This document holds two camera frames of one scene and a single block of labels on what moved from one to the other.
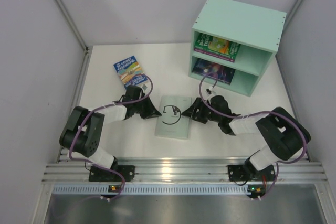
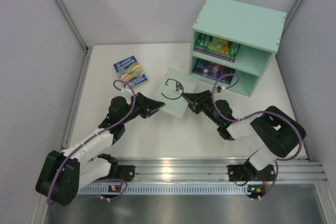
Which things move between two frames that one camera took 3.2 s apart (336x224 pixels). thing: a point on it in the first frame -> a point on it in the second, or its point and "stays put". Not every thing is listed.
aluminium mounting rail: x=63 y=170 stays put
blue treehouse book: x=130 y=72 stays put
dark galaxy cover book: x=226 y=74 stays put
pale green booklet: x=172 y=124 -> x=176 y=84
